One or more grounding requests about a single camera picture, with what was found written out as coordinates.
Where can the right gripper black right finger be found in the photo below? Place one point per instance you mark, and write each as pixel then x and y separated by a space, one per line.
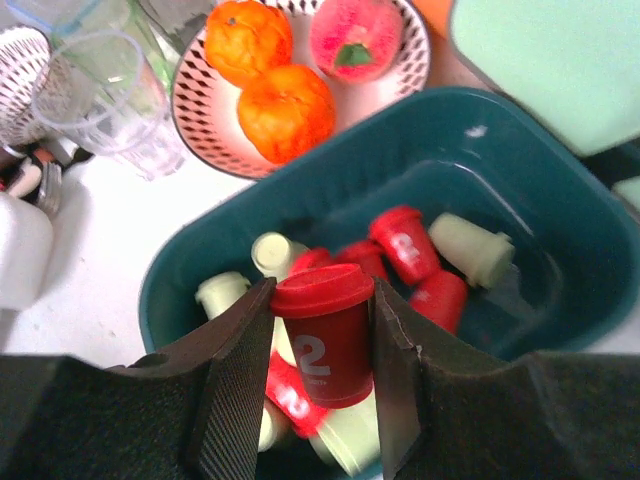
pixel 449 411

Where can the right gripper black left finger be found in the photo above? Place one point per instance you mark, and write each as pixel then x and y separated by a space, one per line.
pixel 190 410

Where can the teal storage basket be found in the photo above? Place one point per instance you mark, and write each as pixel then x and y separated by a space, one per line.
pixel 575 274

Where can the green capsule cluster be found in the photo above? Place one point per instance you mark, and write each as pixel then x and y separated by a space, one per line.
pixel 281 343
pixel 275 426
pixel 349 437

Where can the red capsule cluster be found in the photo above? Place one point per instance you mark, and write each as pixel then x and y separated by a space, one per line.
pixel 284 388
pixel 367 254
pixel 311 259

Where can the green capsule cluster top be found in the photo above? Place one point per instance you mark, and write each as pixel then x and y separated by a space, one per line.
pixel 275 426

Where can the red capsule cluster bottom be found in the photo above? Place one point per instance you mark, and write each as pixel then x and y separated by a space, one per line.
pixel 284 388

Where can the metal fork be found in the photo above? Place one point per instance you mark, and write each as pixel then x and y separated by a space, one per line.
pixel 44 186

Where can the green capsule beside board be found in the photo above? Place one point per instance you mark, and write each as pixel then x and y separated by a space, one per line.
pixel 629 191

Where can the glass fruit plate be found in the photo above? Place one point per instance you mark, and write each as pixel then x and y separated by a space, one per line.
pixel 265 82

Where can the clear glass cup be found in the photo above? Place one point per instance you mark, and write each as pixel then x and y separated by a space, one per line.
pixel 100 91

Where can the green cutting board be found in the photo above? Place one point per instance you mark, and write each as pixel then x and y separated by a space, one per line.
pixel 573 65

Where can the green tinted glass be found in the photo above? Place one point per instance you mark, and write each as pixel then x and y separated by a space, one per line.
pixel 163 29

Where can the orange fruit behind board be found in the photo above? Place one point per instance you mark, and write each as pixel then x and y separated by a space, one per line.
pixel 436 13

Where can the white strainer bowl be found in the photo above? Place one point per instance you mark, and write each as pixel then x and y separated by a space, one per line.
pixel 25 70

